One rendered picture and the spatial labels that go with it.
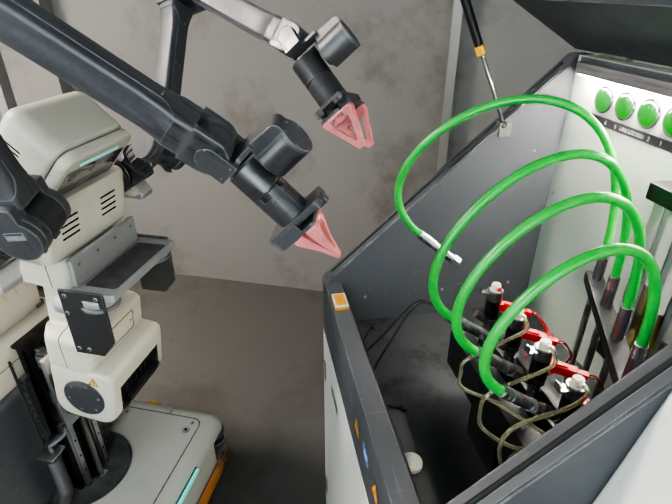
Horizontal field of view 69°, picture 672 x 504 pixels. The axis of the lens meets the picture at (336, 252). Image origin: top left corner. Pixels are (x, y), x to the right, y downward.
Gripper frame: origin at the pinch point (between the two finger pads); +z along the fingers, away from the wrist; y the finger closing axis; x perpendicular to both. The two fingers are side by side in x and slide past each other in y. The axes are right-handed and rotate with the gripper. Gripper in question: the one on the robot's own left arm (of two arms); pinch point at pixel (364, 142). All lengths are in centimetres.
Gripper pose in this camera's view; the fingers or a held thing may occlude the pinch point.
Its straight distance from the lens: 94.8
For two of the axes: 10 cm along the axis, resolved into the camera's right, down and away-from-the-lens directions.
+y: 3.9, -2.3, 8.9
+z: 5.8, 8.1, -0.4
